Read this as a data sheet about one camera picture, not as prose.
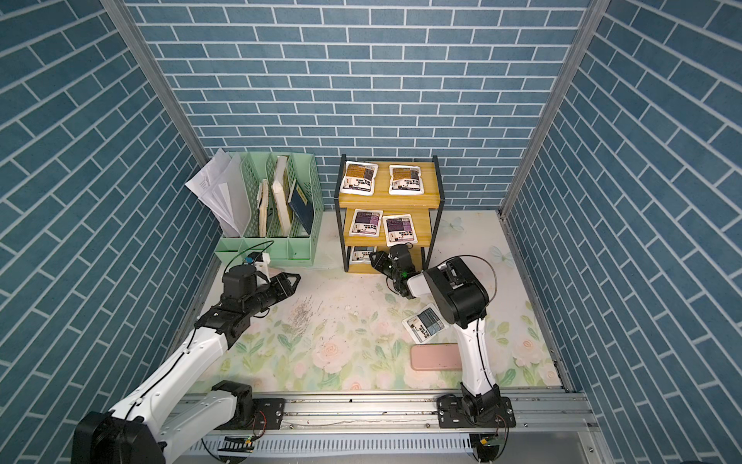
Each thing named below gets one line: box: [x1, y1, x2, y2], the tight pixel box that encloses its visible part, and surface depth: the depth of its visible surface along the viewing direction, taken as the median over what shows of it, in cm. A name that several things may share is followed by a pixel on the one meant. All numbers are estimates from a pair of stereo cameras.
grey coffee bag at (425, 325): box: [401, 303, 448, 345], surface depth 90 cm
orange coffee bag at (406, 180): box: [388, 165, 425, 196], surface depth 81 cm
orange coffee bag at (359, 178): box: [340, 160, 379, 197], surface depth 81 cm
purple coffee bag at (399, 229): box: [382, 213, 419, 248], surface depth 93 cm
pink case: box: [410, 343, 462, 371], surface depth 86 cm
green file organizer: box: [213, 151, 325, 267], surface depth 104 cm
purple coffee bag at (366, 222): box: [348, 208, 384, 238], surface depth 95 cm
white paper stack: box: [184, 147, 252, 238], surface depth 96 cm
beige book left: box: [256, 178, 269, 238], surface depth 101 cm
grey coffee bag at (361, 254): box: [350, 245, 377, 265], surface depth 107 cm
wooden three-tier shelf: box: [334, 153, 446, 274], surface depth 84 cm
